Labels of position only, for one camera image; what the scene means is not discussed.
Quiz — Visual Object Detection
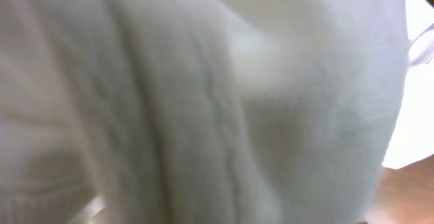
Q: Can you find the white printed t-shirt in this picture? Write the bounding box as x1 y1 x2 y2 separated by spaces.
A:
1 0 411 223

